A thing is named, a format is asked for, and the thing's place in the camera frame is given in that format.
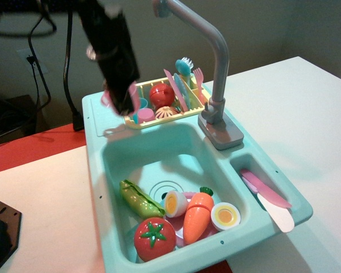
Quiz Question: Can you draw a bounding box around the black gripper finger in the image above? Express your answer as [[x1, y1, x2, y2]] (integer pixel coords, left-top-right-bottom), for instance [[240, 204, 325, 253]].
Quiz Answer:
[[110, 90, 135, 115]]

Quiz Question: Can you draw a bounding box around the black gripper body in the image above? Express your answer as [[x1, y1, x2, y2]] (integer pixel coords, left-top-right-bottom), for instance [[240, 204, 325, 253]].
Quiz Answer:
[[77, 5, 140, 98]]

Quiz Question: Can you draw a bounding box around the pink toy cup with handle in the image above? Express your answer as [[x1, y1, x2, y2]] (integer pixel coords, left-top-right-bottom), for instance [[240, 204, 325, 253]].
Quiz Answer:
[[101, 81, 140, 116]]

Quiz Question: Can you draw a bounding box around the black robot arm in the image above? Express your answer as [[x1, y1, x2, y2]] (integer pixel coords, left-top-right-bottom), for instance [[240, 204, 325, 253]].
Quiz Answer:
[[0, 1, 140, 116]]

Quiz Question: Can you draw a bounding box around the blue toy cup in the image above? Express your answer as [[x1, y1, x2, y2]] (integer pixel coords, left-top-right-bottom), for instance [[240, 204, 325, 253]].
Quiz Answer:
[[133, 98, 148, 124]]

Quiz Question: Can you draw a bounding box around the small pink toy cup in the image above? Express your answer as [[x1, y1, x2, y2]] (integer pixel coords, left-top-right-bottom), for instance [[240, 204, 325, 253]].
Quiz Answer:
[[137, 107, 155, 124]]

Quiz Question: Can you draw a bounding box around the teal toy sink unit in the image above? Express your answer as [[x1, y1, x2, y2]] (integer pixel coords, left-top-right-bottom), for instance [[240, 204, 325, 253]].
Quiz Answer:
[[82, 93, 313, 272]]

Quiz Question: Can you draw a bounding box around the red toy apple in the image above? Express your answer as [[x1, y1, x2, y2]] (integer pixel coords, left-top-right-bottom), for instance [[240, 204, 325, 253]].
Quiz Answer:
[[149, 83, 175, 110]]

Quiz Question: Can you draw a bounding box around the yellow dish rack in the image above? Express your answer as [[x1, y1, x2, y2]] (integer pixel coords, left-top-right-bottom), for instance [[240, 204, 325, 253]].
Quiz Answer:
[[124, 76, 204, 130]]

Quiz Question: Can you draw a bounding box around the black gooseneck clamp stand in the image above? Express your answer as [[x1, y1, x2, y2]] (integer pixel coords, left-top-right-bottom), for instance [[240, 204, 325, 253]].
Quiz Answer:
[[63, 10, 84, 131]]

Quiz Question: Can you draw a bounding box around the blue toy plate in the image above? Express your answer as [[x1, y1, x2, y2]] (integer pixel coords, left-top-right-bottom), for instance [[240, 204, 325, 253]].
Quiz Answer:
[[173, 73, 190, 111]]

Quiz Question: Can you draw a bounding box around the pink toy knife in rack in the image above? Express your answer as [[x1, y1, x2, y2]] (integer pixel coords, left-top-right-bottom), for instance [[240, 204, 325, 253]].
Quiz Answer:
[[163, 69, 188, 112]]

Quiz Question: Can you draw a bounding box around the blue toy dish brush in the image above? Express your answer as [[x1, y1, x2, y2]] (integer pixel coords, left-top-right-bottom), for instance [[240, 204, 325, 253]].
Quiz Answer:
[[175, 57, 194, 87]]

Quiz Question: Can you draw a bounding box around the pink toy fork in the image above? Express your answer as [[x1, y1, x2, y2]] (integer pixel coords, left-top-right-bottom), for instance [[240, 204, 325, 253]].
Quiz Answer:
[[193, 68, 205, 104]]

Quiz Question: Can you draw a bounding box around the green toy pea pod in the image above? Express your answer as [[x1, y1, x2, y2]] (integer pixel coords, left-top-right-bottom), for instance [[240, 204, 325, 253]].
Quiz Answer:
[[119, 180, 165, 220]]

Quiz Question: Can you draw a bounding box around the grey toy faucet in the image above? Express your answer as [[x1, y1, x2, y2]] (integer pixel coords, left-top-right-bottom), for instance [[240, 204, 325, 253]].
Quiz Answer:
[[152, 1, 244, 150]]

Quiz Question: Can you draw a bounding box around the left toy egg half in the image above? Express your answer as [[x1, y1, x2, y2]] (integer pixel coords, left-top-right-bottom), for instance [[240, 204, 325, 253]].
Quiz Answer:
[[164, 191, 188, 218]]

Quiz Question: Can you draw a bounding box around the toy egg half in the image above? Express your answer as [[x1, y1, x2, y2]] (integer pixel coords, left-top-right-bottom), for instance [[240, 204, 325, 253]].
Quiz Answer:
[[164, 191, 188, 218], [211, 202, 241, 231]]

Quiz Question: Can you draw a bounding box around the orange toy carrot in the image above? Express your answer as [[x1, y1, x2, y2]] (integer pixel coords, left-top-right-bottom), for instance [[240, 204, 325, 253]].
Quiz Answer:
[[183, 187, 214, 245]]

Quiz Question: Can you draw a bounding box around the red toy tomato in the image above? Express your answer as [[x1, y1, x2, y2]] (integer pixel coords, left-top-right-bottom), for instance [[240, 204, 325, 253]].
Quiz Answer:
[[134, 217, 177, 262]]

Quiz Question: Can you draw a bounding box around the right toy egg half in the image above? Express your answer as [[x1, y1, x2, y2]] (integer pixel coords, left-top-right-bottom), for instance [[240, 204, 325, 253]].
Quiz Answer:
[[211, 202, 241, 231]]

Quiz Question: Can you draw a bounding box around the white toy spatula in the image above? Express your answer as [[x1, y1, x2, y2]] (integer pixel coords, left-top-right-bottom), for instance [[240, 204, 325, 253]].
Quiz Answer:
[[256, 193, 294, 233]]

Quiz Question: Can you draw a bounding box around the black power cable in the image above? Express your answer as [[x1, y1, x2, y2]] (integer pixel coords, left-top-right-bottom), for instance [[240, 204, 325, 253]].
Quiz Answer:
[[0, 11, 57, 137]]

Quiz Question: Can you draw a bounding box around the white wall outlet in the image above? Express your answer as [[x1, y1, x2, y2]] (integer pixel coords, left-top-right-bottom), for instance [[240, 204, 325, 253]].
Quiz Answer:
[[16, 48, 49, 76]]

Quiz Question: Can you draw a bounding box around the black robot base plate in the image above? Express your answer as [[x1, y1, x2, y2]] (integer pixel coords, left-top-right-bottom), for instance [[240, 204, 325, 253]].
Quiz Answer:
[[0, 201, 22, 268]]

